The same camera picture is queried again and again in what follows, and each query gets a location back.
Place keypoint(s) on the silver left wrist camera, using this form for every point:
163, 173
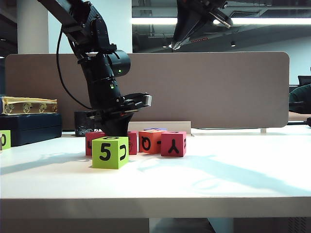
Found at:
148, 100

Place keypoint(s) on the red block with Y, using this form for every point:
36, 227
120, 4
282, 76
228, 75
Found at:
167, 139

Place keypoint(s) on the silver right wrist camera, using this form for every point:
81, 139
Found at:
223, 19

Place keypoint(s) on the red block with C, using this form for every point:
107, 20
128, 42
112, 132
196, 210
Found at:
96, 136

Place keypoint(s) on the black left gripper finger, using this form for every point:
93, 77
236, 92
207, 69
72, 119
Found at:
110, 128
122, 126

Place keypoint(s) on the red block with U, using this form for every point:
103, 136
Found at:
134, 151

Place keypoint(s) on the orange block with Q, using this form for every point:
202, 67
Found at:
143, 138

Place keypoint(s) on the small ceiling spotlight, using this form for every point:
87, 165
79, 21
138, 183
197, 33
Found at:
232, 44

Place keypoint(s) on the black office chair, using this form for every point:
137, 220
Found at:
303, 80

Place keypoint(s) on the dark blue case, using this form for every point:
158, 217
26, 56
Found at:
31, 128

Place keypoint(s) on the brown fabric desk divider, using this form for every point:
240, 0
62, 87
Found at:
206, 89

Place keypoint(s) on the white divider foot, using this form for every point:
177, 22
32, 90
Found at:
263, 131

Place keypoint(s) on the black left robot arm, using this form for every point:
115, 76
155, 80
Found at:
102, 80

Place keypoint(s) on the white ceiling light strip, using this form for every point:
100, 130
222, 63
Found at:
155, 21

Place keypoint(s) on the purple block with R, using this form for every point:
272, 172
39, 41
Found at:
159, 129

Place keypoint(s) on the person in dark green top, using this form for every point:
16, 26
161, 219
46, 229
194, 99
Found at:
301, 97

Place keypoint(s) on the red LED sign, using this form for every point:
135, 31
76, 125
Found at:
201, 40

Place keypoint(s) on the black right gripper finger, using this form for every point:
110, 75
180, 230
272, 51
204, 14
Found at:
183, 24
196, 24

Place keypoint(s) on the black rounded object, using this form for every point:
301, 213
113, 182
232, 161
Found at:
309, 122

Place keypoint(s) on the yellow patterned box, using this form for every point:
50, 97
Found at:
29, 102

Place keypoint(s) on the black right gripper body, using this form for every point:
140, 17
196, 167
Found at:
204, 6

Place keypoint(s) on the black mug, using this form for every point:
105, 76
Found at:
81, 126

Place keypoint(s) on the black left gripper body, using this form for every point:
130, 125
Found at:
121, 108

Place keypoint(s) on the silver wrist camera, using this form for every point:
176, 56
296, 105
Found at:
148, 100
223, 19

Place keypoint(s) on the green block with 5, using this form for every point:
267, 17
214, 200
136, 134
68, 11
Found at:
107, 163

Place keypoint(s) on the green block with O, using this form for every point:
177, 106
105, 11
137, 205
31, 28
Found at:
7, 140

